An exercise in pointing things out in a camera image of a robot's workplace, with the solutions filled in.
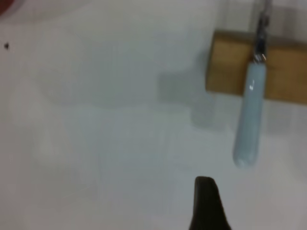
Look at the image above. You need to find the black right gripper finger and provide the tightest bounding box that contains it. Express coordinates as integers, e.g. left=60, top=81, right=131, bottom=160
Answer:
left=189, top=176, right=233, bottom=230

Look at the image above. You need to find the spoon with pale blue handle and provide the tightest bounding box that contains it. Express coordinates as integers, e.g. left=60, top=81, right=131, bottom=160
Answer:
left=233, top=0, right=273, bottom=168

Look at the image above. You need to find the red ceramic mug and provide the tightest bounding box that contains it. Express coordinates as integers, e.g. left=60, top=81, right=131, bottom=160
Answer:
left=0, top=0, right=23, bottom=15

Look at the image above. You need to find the arched wooden block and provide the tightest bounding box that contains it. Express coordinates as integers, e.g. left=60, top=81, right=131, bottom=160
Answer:
left=205, top=30, right=307, bottom=105

